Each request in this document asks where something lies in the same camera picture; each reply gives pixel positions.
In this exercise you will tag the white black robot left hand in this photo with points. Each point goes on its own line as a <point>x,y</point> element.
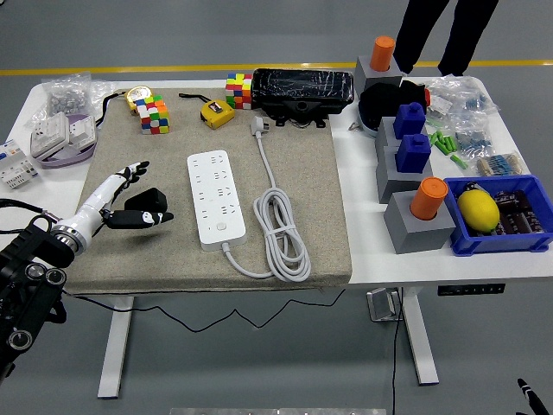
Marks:
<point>97,199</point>

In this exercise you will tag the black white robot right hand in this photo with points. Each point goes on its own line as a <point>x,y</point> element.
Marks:
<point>527,391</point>

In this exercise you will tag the black plug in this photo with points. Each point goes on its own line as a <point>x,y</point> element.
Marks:
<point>147,199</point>

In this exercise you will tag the white power strip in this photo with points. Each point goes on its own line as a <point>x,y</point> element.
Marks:
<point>216,203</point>

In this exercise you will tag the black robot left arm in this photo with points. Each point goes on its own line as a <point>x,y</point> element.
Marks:
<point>26,250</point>

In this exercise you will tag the white circuit breaker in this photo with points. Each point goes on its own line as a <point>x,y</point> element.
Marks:
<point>17,170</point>

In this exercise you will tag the colourful puzzle cube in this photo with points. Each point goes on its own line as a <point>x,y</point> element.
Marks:
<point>153,116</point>
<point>238,91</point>

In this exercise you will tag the clear bag of metal nuts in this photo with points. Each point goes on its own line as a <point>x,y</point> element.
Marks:
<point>65,99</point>

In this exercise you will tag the clear plastic bag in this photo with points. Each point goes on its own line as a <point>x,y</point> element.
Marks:
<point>101,93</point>

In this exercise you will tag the yellow round tape measure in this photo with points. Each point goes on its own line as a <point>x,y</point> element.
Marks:
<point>137,95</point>

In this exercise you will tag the white table leg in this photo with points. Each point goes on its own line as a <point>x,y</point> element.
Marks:
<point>116,346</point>
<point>422,346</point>

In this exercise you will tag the black table control panel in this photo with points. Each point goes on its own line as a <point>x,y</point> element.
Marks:
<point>471,289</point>

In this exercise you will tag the yellow square tape measure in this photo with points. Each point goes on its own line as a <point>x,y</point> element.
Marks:
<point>216,113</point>

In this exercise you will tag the blue plastic bin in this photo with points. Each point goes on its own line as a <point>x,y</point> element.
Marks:
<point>497,244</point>

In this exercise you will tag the dark brown capacitor heap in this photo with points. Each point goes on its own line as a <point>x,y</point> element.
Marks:
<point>518,216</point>

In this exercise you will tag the yellow lemon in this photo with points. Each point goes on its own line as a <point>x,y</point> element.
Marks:
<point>477,212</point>

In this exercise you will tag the grey block with round hole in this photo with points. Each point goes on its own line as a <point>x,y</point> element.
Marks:
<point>406,233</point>
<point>367,75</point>

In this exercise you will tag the grey-brown mat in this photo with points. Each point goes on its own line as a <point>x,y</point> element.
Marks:
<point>302,194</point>

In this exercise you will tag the small black white figure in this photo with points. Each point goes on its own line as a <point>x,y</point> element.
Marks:
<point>471,187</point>

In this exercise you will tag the orange cylinder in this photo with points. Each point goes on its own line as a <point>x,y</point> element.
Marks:
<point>382,54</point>
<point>427,199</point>

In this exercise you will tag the taped resistor strip bundle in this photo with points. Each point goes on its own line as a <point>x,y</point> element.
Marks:
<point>499,165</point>

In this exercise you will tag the black plastic-wrapped case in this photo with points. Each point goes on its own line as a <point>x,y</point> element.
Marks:
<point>302,86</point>

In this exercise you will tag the grey block with square hole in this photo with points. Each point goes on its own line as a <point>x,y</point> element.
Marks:
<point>389,181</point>
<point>383,134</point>

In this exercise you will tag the clear bag of blue resistors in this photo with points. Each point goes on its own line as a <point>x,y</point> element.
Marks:
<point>473,140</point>
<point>471,101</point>

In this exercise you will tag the blue square peg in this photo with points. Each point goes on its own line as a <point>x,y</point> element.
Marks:
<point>408,121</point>
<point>412,155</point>

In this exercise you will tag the small metal clip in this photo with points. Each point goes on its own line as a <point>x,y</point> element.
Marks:
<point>355,126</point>

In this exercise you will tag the black cloth cap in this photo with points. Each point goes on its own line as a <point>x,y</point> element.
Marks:
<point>384,101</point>

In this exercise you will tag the small orange red object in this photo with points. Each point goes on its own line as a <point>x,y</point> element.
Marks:
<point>427,97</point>

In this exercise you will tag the person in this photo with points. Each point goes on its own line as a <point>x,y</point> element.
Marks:
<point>471,34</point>

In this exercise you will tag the white wall switch panel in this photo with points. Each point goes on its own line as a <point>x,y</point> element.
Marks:
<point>82,129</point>

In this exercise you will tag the white wall socket panel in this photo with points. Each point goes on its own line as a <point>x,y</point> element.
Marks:
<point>49,134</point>

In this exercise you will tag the silver metal bracket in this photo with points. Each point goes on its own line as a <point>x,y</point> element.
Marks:
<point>382,304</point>

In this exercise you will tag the green wall anchors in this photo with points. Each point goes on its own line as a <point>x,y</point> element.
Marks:
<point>459,161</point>
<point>443,142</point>

